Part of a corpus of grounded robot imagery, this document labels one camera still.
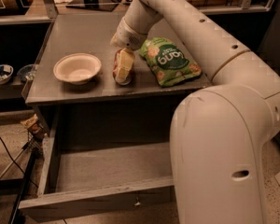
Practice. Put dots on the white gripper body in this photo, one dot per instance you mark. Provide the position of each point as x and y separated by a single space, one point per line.
128 37

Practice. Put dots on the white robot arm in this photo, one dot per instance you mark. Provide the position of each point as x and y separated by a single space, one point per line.
217 133

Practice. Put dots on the open grey top drawer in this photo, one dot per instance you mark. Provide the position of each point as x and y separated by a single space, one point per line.
90 173

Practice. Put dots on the metal drawer knob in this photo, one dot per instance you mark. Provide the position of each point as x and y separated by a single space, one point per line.
137 201

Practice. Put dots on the green chip bag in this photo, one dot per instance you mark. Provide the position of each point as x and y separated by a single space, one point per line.
168 63

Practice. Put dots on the white paper bowl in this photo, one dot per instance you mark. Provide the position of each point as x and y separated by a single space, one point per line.
77 68

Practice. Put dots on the black monitor stand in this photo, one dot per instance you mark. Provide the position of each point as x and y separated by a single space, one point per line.
98 5

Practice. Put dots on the grey cabinet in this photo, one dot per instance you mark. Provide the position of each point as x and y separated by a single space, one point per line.
100 104

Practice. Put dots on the dark small bowl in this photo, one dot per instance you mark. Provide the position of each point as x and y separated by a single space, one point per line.
27 72

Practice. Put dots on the brown snack bag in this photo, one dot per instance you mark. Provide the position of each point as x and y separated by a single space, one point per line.
34 127

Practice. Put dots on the black metal stand leg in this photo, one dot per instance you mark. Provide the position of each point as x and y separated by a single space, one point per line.
15 213

